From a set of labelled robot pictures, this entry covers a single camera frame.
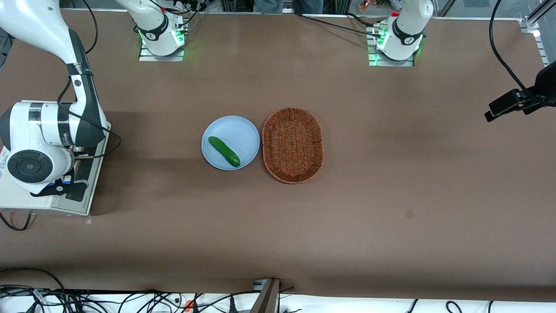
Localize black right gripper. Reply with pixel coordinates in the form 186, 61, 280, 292
31, 182, 88, 198

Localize white toaster oven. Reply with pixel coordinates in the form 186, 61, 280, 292
0, 100, 112, 216

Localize green cucumber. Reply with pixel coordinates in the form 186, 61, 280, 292
208, 136, 241, 167

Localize light blue round plate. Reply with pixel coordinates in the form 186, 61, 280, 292
201, 115, 261, 171

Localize brown oval wicker basket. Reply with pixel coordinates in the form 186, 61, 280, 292
262, 107, 324, 184

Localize person in blue jeans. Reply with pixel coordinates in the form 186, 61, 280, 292
254, 0, 324, 14

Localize black left wrist camera cable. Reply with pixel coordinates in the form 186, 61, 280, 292
489, 0, 546, 100

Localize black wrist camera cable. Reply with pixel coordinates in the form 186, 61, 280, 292
57, 0, 123, 160
489, 0, 546, 100

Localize black oven power cable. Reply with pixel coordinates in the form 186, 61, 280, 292
0, 210, 33, 231

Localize aluminium frame rail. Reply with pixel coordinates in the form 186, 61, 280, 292
518, 0, 556, 56

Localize thin black arc cable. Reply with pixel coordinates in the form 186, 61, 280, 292
0, 267, 66, 293

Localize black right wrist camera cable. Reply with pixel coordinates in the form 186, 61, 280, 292
57, 0, 123, 160

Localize short black base cable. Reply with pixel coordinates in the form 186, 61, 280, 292
345, 12, 379, 28

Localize long black base cable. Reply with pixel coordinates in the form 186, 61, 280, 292
293, 12, 385, 40

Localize grey metal stand post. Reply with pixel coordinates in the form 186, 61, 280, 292
251, 278, 282, 313

